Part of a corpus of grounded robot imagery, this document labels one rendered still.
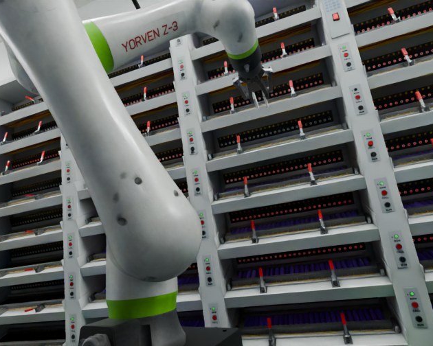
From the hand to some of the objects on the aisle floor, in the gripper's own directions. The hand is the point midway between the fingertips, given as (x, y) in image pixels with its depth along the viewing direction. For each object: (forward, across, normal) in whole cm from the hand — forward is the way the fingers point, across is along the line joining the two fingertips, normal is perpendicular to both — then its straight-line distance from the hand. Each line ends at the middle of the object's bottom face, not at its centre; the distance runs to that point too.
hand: (260, 100), depth 102 cm
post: (+48, -105, -93) cm, 149 cm away
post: (+49, +35, -93) cm, 111 cm away
